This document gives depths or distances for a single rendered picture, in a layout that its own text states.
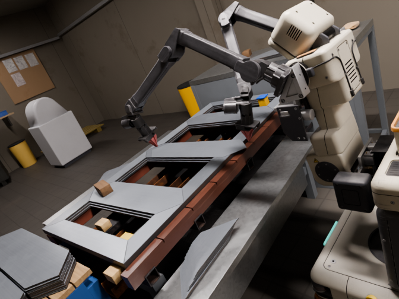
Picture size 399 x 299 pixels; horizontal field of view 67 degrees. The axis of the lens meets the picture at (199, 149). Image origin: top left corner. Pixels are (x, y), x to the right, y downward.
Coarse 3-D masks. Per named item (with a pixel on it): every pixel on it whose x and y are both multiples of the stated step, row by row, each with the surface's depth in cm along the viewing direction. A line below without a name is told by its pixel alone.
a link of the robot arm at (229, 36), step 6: (222, 12) 143; (222, 18) 143; (222, 24) 142; (228, 24) 142; (222, 30) 144; (228, 30) 143; (228, 36) 143; (234, 36) 143; (228, 42) 143; (234, 42) 142; (228, 48) 142; (234, 48) 141; (240, 54) 141; (234, 72) 140; (240, 78) 136; (240, 84) 136; (246, 84) 135
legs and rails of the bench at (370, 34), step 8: (368, 32) 201; (360, 40) 187; (368, 40) 214; (376, 48) 216; (376, 56) 216; (376, 64) 219; (376, 72) 222; (376, 80) 224; (376, 88) 227; (384, 104) 231; (384, 112) 233; (384, 120) 236; (376, 128) 245; (384, 128) 239
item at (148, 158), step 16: (208, 112) 235; (272, 112) 180; (192, 128) 216; (256, 128) 167; (144, 160) 190; (160, 160) 182; (176, 160) 172; (192, 160) 163; (208, 160) 155; (128, 176) 179; (80, 208) 159; (112, 208) 147; (64, 240) 137
